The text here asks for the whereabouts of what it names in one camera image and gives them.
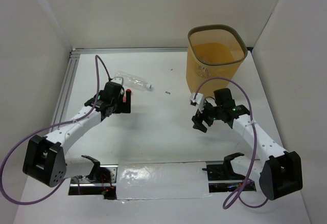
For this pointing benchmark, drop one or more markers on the orange mesh waste bin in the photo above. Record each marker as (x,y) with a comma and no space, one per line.
(218,48)

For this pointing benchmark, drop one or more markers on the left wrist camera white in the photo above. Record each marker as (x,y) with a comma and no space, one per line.
(118,80)

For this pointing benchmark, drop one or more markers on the aluminium frame rail back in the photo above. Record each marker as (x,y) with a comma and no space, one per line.
(80,51)

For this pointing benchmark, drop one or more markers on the clear bottle blue label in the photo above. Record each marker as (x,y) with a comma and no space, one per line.
(203,72)

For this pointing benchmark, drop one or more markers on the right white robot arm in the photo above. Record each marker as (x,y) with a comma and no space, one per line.
(278,172)

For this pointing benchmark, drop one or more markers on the aluminium frame rail left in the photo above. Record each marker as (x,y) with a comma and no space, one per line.
(66,89)

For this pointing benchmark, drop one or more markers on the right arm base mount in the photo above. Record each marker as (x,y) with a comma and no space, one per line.
(220,179)

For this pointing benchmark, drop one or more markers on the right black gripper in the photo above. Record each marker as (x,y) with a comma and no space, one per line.
(197,119)

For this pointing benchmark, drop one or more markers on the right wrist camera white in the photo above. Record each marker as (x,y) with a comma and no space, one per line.
(197,99)

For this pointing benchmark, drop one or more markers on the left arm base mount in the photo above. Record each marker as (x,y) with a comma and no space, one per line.
(103,184)

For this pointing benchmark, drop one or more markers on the clear bottle white cap far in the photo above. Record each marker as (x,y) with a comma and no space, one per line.
(134,82)

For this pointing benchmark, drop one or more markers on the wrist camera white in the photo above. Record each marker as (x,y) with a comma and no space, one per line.
(197,99)
(118,80)

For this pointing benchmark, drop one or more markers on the aluminium frame rail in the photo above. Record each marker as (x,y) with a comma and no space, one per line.
(80,51)
(66,89)

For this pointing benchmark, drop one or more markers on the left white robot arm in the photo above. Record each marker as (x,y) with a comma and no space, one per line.
(45,158)

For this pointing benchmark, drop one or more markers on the clear bottle red label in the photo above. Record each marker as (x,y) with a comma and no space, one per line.
(127,96)

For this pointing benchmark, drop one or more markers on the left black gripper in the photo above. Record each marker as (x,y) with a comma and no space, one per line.
(125,105)

